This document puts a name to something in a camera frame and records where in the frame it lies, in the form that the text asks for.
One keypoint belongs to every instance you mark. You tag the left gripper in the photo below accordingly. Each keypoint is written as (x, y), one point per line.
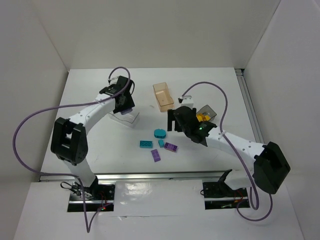
(124, 103)

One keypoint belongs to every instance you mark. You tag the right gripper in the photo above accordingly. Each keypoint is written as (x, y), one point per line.
(173, 120)

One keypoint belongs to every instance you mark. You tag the teal rounded lego brick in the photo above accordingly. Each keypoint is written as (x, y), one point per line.
(160, 133)

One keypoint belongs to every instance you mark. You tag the small teal lego cube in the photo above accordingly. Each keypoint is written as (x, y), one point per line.
(161, 143)

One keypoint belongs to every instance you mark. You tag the yellow lego brick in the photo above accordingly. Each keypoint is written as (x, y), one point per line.
(202, 118)

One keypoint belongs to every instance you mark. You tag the purple studded lego brick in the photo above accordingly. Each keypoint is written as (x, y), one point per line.
(171, 147)

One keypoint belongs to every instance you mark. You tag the teal rectangular lego brick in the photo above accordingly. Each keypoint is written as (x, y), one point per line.
(146, 144)

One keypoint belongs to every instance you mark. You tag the purple rounded lego brick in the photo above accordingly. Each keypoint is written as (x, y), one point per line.
(124, 112)

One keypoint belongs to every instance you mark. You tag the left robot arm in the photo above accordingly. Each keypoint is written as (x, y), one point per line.
(69, 139)

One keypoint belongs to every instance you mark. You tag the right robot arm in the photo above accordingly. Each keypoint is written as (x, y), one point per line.
(264, 165)

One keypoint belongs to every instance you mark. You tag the clear plastic container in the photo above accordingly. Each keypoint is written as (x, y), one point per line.
(129, 119)

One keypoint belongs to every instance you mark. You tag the orange transparent container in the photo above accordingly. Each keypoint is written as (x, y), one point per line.
(164, 100)

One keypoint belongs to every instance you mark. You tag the grey transparent container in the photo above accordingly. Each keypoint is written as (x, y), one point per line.
(207, 110)

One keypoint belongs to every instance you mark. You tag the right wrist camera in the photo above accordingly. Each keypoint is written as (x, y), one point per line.
(187, 101)

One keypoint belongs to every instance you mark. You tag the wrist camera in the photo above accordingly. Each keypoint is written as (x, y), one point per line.
(113, 80)
(187, 101)

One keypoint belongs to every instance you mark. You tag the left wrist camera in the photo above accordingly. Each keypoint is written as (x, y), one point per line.
(113, 80)

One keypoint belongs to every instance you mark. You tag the aluminium front rail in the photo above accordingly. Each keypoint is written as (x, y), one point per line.
(160, 175)

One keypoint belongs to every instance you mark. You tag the aluminium side rail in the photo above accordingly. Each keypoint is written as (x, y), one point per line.
(249, 105)

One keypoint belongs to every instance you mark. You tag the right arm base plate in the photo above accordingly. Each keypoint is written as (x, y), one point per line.
(218, 196)

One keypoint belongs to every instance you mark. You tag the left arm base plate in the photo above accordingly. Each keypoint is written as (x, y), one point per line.
(103, 198)

